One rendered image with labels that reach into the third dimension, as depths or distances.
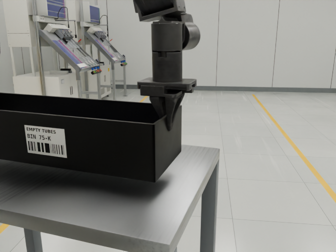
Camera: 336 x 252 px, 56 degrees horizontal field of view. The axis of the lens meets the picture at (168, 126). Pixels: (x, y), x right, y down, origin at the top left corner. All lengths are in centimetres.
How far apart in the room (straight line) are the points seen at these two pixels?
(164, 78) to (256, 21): 652
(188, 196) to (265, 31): 656
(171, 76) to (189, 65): 645
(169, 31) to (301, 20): 671
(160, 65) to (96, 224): 30
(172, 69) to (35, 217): 35
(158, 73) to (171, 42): 6
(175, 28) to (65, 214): 38
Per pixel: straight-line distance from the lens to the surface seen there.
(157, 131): 56
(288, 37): 718
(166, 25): 57
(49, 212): 61
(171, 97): 57
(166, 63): 57
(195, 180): 69
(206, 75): 703
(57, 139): 66
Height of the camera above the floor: 109
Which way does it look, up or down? 15 degrees down
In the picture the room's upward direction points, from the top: straight up
